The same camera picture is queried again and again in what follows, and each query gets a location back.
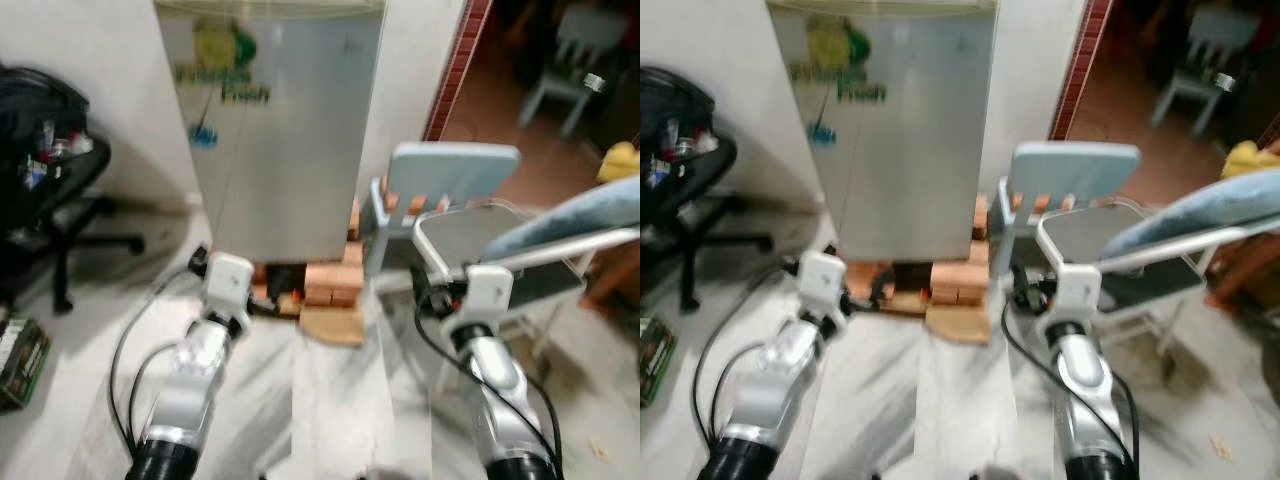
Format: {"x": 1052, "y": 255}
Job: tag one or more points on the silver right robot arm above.
{"x": 500, "y": 400}
{"x": 1090, "y": 400}

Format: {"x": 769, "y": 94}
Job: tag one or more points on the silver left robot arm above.
{"x": 190, "y": 380}
{"x": 770, "y": 380}

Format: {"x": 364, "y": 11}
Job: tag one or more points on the silver fridge with green print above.
{"x": 290, "y": 150}
{"x": 920, "y": 150}

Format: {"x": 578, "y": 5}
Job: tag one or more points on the red brick stack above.
{"x": 960, "y": 283}
{"x": 335, "y": 283}

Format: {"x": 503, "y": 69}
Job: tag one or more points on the light wooden board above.
{"x": 333, "y": 325}
{"x": 958, "y": 325}

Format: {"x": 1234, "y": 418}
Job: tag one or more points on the light blue plastic chair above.
{"x": 1070, "y": 170}
{"x": 450, "y": 170}

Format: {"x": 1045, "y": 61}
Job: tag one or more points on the blue towel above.
{"x": 570, "y": 220}
{"x": 1200, "y": 210}

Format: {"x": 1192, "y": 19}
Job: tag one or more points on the green cardboard box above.
{"x": 655, "y": 360}
{"x": 20, "y": 360}

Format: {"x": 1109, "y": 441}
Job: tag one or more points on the black office chair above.
{"x": 40, "y": 170}
{"x": 680, "y": 170}

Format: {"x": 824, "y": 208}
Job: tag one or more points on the yellow cloth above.
{"x": 1255, "y": 160}
{"x": 620, "y": 162}

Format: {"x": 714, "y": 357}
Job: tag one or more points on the small silver metal cup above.
{"x": 594, "y": 82}
{"x": 1224, "y": 82}

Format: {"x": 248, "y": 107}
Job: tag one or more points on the white plastic chair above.
{"x": 580, "y": 50}
{"x": 1210, "y": 50}

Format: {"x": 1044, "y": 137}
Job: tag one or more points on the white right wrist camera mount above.
{"x": 1074, "y": 296}
{"x": 488, "y": 298}

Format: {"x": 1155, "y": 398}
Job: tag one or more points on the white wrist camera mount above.
{"x": 228, "y": 282}
{"x": 824, "y": 284}
{"x": 1074, "y": 296}
{"x": 488, "y": 298}

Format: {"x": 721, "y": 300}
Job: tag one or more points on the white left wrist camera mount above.
{"x": 228, "y": 282}
{"x": 824, "y": 284}

